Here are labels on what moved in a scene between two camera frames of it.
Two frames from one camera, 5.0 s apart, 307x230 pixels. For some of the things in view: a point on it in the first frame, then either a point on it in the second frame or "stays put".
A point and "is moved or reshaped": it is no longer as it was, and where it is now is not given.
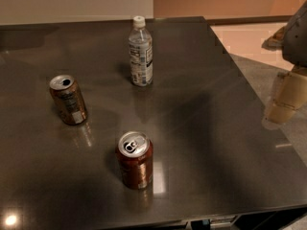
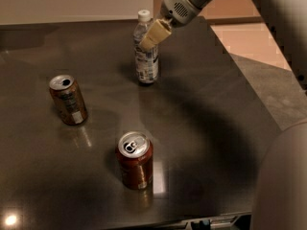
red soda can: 135,157 stays put
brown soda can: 68,100 stays put
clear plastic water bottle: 140,54 is moved or reshaped
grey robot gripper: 296,38 -> 176,11
